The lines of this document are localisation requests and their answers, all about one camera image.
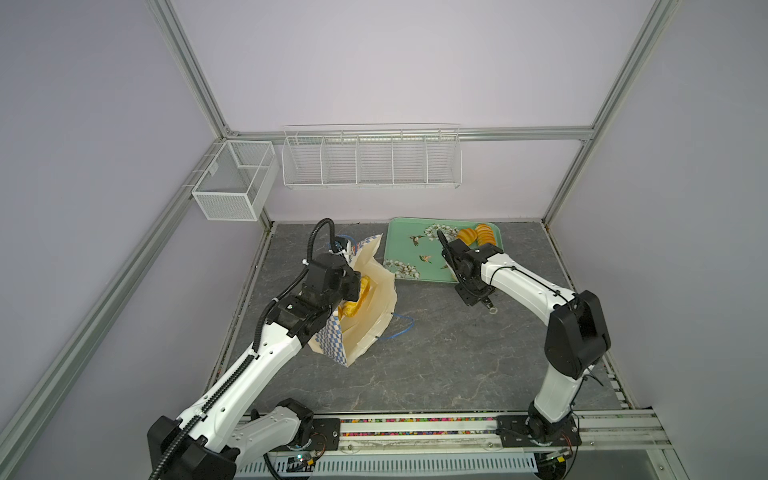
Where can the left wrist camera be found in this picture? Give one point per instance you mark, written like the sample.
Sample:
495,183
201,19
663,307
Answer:
344,246

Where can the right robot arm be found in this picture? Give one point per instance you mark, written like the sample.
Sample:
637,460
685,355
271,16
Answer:
576,338

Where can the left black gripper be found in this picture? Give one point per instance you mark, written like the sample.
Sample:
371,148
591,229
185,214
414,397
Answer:
353,285

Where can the aluminium frame posts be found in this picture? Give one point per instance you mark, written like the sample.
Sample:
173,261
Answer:
30,420

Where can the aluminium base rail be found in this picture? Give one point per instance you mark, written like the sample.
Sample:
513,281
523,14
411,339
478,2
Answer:
434,446

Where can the green floral tray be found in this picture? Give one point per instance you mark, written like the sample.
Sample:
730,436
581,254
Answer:
413,250

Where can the ridged yellow fake bread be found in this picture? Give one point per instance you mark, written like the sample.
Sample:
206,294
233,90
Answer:
485,235

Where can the orange round fake bread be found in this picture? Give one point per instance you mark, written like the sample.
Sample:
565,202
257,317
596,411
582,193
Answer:
467,236

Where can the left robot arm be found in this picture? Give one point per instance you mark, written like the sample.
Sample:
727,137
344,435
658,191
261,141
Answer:
208,440

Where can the small white mesh basket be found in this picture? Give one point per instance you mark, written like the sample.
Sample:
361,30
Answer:
237,181

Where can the blue checkered paper bag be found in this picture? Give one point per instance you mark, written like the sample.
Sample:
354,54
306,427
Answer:
355,327

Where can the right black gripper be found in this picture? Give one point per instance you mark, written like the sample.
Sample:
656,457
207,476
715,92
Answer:
467,299

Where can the long white wire basket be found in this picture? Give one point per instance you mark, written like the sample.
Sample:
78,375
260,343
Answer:
377,155

